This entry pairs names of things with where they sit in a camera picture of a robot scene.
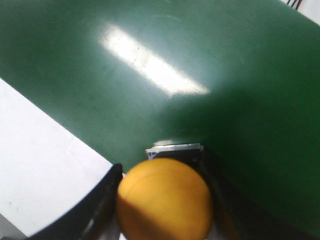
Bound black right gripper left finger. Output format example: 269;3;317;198
28;163;123;240

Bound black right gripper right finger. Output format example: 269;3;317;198
197;149;319;240

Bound green conveyor belt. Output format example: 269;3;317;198
0;0;320;238

